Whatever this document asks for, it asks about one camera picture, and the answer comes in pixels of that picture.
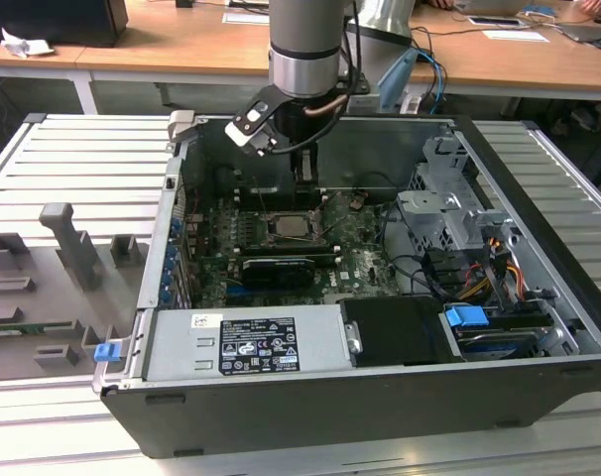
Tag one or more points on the black RAM slot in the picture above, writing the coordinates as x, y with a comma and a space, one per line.
276, 195
290, 254
285, 246

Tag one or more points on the CPU socket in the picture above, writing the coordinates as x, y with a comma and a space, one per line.
267, 233

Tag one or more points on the blue expansion slot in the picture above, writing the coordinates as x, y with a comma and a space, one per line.
238, 288

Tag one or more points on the round coin cell battery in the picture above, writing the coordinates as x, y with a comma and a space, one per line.
358, 201

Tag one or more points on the grey case latch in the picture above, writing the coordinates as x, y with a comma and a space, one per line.
181, 124

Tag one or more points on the white paper sheet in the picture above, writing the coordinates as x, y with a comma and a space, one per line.
516, 36
243, 18

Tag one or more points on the wooden desk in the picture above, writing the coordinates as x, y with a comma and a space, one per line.
181, 44

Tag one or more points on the black graphics card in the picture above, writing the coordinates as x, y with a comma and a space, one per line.
278, 273

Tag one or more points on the green motherboard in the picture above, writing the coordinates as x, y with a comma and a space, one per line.
360, 268

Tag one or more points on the silver metal drive cage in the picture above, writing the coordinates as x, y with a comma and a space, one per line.
429, 208

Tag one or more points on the white framed tablet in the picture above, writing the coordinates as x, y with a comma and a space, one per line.
494, 21

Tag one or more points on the black plastic shroud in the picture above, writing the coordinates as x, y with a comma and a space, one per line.
395, 332

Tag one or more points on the grey power supply unit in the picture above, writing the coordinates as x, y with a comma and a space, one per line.
181, 347

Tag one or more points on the black box on desk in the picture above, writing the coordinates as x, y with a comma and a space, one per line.
57, 20

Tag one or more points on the hard disk in blue carrier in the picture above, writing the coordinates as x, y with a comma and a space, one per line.
464, 317

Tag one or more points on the crumpled white paper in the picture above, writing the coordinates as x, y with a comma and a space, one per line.
25, 44

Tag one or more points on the black open PC case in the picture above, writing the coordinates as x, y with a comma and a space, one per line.
330, 411

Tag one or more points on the blue plastic latch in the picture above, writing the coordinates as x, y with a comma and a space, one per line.
107, 352

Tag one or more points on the grey parts rack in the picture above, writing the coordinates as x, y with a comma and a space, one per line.
42, 297

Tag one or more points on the grey laptop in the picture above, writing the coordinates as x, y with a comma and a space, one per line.
585, 32

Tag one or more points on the green RAM stick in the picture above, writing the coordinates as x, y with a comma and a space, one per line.
28, 328

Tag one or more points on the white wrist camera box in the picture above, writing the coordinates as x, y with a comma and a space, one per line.
243, 131

